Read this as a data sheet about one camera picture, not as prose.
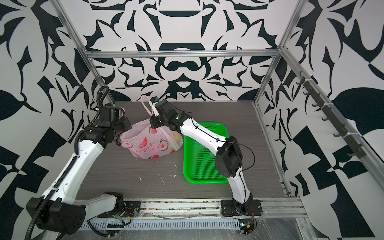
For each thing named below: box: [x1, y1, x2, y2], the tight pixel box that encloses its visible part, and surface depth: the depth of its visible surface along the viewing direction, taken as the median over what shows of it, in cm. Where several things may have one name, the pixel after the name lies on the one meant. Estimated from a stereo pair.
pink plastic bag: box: [120, 95, 184, 160], surface depth 81 cm
